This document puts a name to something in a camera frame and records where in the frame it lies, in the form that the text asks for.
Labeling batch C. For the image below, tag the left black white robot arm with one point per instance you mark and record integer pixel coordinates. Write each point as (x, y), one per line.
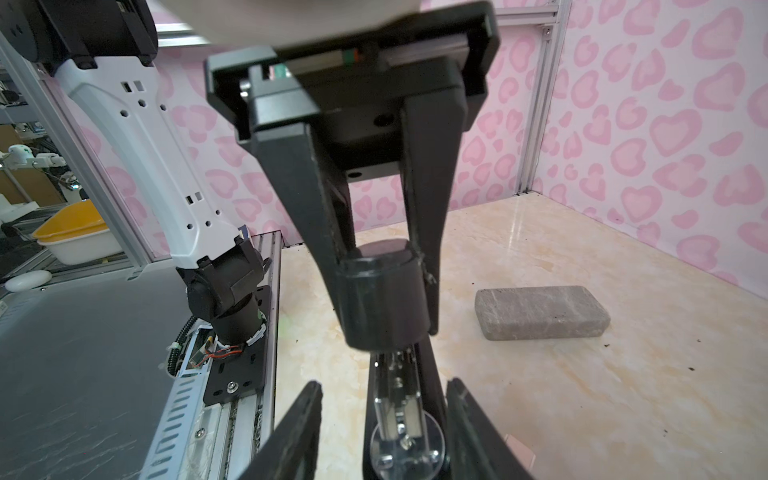
(102, 55)

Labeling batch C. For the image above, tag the grey stone block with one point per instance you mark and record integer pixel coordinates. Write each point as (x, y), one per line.
(538, 313)

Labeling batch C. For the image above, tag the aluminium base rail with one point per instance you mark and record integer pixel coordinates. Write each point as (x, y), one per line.
(221, 408)

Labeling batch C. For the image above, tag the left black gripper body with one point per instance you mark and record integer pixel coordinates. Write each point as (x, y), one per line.
(393, 100)

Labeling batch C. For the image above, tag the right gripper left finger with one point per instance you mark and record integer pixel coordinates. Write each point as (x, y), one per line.
(291, 452)

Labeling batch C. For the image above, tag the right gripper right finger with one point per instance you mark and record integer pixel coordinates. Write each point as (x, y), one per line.
(475, 448)

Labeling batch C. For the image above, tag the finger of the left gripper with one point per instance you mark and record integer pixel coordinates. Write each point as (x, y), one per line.
(432, 129)
(315, 194)

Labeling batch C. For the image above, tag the yellow lid white tub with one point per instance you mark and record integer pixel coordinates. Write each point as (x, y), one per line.
(77, 234)

